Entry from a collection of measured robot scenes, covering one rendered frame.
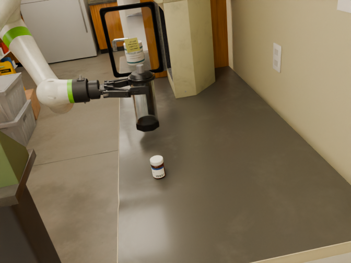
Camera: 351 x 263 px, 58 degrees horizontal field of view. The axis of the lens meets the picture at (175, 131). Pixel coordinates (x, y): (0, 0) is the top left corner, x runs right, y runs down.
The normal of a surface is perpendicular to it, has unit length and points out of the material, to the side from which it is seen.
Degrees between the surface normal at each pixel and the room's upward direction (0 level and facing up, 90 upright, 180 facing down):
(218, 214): 0
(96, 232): 0
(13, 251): 90
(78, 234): 0
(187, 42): 90
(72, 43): 90
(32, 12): 90
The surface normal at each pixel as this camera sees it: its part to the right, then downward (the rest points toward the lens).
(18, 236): 0.18, 0.47
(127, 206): -0.12, -0.86
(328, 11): -0.98, 0.18
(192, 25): 0.80, 0.21
